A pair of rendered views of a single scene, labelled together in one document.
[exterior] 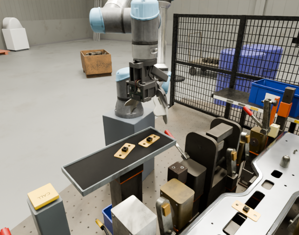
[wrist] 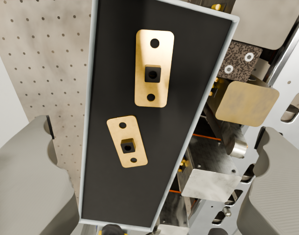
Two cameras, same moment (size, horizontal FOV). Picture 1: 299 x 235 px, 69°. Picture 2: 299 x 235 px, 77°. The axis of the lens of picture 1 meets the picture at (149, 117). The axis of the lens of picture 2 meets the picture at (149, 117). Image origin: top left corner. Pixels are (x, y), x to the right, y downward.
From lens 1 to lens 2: 0.76 m
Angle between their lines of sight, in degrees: 89
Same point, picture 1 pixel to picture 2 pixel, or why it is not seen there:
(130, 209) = (204, 185)
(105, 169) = (140, 193)
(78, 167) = (98, 208)
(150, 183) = not seen: outside the picture
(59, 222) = not seen: hidden behind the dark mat
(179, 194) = (252, 112)
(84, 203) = (50, 55)
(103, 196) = (56, 27)
